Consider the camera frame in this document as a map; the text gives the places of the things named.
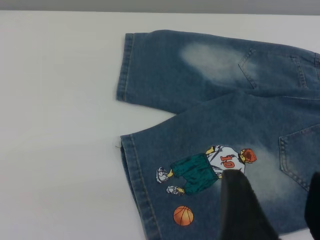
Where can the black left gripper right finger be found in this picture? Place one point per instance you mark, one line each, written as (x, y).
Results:
(314, 212)

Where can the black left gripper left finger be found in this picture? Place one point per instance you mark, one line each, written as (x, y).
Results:
(242, 212)

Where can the blue denim jeans with print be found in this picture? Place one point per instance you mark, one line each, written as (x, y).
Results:
(200, 112)

